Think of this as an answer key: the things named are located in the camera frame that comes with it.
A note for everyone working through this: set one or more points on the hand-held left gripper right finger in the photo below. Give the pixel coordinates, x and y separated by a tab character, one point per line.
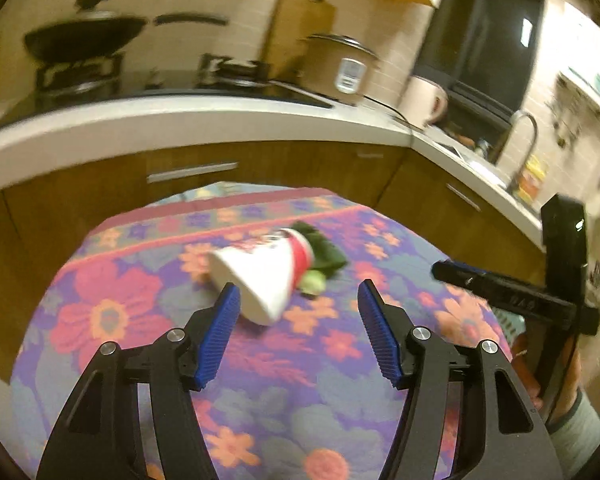
380	335

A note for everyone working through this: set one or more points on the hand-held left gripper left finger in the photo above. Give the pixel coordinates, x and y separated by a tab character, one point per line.
220	335

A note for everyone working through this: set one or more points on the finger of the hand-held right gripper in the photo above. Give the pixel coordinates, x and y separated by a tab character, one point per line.
480	282

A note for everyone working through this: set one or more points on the teal plastic basket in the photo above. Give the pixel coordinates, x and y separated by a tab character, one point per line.
509	322

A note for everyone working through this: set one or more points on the red and white paper cup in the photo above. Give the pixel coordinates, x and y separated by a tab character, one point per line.
260	270

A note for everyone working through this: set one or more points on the person's right hand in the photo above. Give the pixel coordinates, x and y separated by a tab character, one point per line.
569	385

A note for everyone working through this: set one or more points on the light green vegetable piece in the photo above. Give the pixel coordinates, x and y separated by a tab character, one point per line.
314	282

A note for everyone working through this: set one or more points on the yellow detergent bottle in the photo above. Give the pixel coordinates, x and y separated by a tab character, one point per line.
530	180

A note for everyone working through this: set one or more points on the floral tablecloth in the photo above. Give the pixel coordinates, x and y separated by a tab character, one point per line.
130	310

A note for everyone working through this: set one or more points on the dark green leaves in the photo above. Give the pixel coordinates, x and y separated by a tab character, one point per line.
327	257

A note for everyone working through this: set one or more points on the metal faucet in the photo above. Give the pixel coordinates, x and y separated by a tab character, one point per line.
530	125

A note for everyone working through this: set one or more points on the white electric kettle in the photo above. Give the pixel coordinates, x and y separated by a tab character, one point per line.
422	102

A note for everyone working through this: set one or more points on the white water heater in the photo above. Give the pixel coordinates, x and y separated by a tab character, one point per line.
585	70

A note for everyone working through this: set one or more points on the dark window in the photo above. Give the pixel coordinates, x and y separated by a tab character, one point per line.
480	35

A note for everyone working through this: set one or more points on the black gas stove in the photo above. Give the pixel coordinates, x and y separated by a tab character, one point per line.
170	87

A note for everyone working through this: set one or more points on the beige rice cooker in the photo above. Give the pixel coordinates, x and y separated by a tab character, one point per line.
335	70

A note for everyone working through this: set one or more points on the wooden cutting board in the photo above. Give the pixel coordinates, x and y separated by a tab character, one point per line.
300	30

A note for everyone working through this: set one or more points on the black wok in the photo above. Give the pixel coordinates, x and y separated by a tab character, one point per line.
90	35

